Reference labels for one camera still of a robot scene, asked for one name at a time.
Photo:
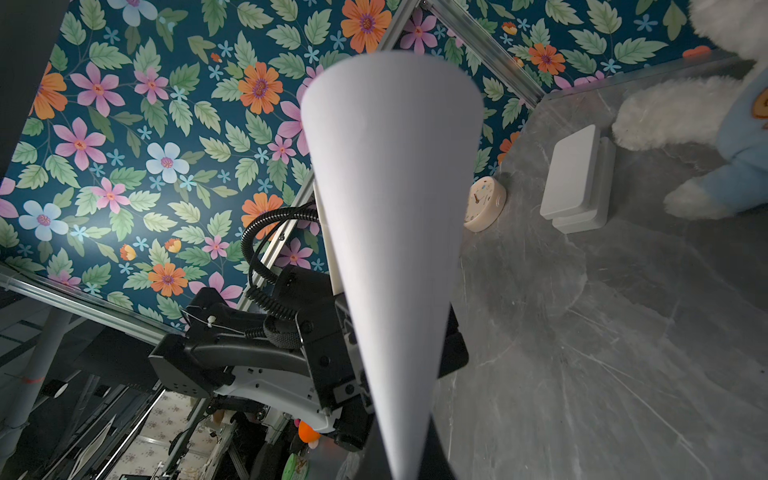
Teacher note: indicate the white printed paper sheet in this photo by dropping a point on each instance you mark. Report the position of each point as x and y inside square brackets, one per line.
[393, 138]

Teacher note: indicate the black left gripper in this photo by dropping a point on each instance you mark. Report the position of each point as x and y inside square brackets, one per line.
[323, 325]

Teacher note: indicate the beige round clock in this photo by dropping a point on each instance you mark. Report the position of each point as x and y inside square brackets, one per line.
[486, 201]

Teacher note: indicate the white rectangular box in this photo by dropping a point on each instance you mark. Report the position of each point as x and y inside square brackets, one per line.
[578, 186]

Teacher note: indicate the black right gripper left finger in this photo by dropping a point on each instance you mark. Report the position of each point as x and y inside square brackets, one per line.
[374, 464]

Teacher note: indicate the white teddy bear blue shirt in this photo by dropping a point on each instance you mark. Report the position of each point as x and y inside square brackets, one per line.
[726, 113]

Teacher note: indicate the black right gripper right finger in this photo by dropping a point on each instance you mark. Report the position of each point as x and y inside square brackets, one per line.
[434, 464]

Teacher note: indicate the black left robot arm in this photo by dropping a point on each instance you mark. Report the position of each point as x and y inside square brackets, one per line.
[298, 355]

